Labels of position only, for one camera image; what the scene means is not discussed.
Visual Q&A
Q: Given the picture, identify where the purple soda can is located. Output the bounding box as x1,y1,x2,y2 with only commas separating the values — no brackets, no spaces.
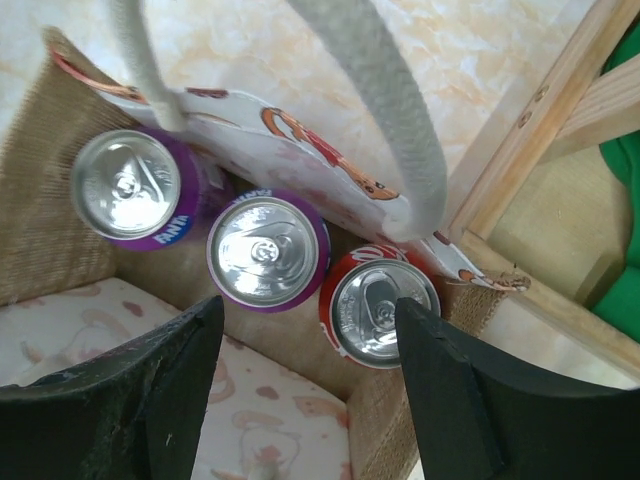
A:
71,127,236,252
206,188,331,313

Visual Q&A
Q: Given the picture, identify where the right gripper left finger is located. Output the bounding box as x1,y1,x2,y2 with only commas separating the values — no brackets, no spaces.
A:
1,296,224,479

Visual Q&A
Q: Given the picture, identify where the wooden clothes rack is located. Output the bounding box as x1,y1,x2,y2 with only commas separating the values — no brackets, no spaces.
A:
451,1,639,373

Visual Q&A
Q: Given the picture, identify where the canvas tote bag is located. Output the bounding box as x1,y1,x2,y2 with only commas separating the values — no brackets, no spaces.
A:
1,1,530,479

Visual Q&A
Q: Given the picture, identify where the purple soda can middle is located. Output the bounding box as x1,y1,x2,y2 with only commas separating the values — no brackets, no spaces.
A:
206,188,331,313

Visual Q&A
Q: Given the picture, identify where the red cola can in bag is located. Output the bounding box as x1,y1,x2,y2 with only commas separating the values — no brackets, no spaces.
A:
319,244,441,370

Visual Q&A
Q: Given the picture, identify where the green tank top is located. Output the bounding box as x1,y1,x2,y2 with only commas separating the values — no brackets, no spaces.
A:
589,34,640,344

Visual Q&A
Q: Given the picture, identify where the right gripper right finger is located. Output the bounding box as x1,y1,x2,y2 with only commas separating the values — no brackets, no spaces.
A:
395,298,639,479

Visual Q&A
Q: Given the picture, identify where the purple soda can left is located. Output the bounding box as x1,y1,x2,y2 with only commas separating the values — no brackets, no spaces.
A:
71,127,236,252

